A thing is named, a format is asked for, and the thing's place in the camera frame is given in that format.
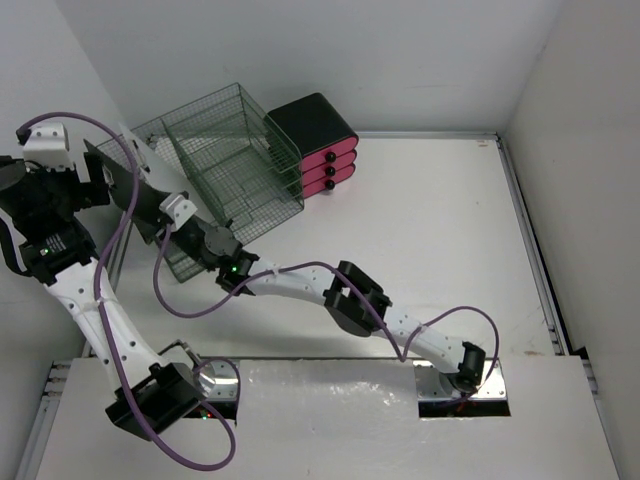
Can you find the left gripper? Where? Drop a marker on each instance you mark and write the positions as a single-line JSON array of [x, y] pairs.
[[86, 194]]

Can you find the white clipboard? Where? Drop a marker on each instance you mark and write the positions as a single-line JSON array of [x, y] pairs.
[[155, 171]]

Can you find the pink drawer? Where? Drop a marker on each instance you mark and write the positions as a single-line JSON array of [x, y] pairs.
[[330, 168], [328, 154], [324, 182]]

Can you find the pink top drawer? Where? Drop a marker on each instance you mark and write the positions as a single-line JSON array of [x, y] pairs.
[[328, 154]]

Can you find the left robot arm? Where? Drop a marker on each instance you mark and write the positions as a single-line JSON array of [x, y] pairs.
[[44, 240]]

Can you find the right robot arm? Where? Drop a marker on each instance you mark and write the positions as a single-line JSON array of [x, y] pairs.
[[356, 303]]

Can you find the pink bottom drawer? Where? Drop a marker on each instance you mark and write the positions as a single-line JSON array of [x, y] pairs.
[[324, 182]]

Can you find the black drawer cabinet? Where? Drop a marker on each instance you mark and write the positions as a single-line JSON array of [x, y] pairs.
[[308, 124]]

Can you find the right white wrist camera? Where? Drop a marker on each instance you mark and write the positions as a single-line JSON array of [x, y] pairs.
[[178, 209]]

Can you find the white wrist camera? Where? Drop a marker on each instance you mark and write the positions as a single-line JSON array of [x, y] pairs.
[[178, 209], [47, 146]]

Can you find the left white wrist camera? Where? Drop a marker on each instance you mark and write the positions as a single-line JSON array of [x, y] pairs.
[[47, 146]]

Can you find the green wire mesh organizer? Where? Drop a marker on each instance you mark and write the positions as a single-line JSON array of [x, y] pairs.
[[241, 177]]

